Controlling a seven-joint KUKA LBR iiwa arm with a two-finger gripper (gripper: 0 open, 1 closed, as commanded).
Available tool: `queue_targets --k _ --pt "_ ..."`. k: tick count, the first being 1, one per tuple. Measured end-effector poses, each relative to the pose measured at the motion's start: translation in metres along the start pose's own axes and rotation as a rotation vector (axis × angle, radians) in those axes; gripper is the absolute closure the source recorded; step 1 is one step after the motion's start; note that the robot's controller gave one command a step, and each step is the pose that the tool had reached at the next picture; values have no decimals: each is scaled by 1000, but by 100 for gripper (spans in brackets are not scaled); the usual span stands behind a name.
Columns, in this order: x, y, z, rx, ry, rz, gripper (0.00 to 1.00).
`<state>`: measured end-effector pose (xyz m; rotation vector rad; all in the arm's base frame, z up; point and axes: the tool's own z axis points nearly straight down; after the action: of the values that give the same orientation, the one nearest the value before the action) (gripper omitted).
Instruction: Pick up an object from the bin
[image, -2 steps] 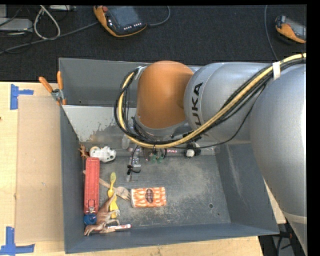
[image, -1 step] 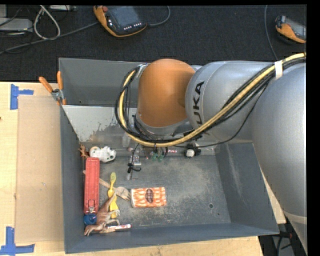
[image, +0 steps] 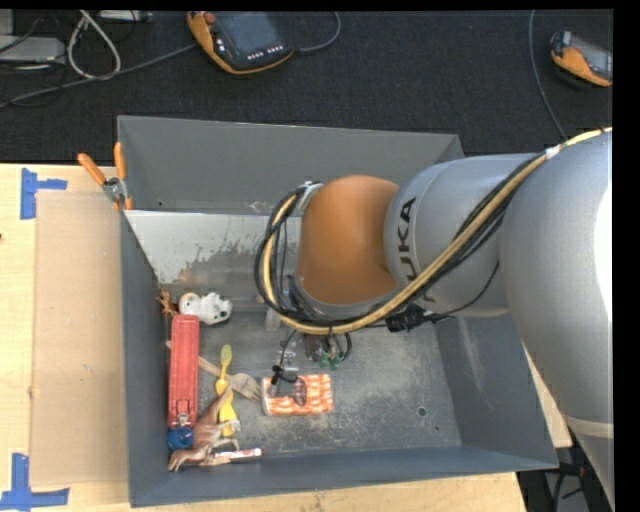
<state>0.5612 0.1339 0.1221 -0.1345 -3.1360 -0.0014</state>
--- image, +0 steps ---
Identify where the orange and white packet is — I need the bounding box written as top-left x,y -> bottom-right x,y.
260,373 -> 335,418

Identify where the tan wooden fork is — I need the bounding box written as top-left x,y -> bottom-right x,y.
196,355 -> 264,403

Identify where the yellow toothbrush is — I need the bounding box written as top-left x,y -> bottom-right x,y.
214,344 -> 239,437

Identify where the red and white tube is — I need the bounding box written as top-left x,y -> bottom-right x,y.
211,447 -> 264,462

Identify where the grey metal bin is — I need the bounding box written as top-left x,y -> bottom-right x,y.
115,114 -> 560,508

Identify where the brown toy dinosaur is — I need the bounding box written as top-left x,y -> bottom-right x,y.
167,384 -> 242,474

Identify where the white toy animal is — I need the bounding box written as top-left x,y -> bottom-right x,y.
178,291 -> 234,327

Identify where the red long flat box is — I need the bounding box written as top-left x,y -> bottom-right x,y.
166,314 -> 202,429

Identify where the blue round cap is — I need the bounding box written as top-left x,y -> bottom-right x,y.
166,427 -> 195,452

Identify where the small brown toy creature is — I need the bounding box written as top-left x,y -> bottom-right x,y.
156,288 -> 180,318

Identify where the brown cardboard board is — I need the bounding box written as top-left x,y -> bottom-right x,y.
28,191 -> 132,489

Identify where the black cylinder on white bracket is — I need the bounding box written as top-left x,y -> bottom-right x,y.
264,305 -> 300,386

